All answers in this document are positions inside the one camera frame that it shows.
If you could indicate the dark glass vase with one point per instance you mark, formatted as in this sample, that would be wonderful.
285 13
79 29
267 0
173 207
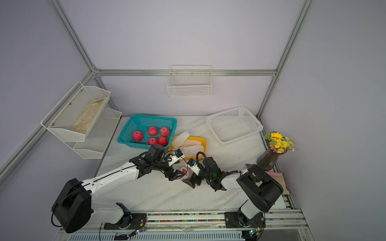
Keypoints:
268 159

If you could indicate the white wire wall basket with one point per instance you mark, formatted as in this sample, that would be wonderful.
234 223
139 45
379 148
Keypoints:
189 80

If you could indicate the aluminium frame structure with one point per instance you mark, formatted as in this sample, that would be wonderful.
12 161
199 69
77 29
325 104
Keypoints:
17 159

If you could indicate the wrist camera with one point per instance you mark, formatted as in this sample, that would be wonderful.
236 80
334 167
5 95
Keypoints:
195 166
176 157

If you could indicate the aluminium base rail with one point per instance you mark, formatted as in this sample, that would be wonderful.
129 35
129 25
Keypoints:
286 225

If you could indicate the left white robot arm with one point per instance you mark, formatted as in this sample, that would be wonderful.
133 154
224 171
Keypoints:
76 205

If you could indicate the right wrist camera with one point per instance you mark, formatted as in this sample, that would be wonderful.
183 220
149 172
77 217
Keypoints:
195 166

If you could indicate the netted red apple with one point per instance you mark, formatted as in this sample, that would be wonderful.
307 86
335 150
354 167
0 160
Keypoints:
152 141
137 136

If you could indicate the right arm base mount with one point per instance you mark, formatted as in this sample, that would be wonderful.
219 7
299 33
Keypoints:
239 220

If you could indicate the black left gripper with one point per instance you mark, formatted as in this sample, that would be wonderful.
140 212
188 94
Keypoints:
173 176

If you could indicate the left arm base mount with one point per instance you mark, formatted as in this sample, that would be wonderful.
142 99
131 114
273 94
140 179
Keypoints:
129 220

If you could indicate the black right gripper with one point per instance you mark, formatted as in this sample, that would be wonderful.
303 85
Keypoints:
191 180

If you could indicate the yellow plastic tub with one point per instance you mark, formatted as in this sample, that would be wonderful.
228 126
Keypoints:
204 143

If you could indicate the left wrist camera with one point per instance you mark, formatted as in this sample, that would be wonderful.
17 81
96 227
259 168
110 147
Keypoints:
176 157

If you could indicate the teal plastic perforated basket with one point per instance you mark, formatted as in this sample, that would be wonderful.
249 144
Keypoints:
142 123

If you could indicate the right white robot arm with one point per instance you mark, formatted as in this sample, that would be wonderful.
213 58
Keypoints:
220 180

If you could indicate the yellow flower bouquet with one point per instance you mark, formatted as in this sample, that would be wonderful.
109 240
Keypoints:
278 143

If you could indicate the white plastic perforated basket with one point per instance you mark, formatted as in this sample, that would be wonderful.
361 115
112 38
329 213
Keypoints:
233 125

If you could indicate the white two-tier wire shelf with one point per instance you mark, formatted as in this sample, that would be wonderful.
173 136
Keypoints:
94 143

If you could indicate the beige cloth in shelf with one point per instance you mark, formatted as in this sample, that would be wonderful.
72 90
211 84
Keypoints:
84 121

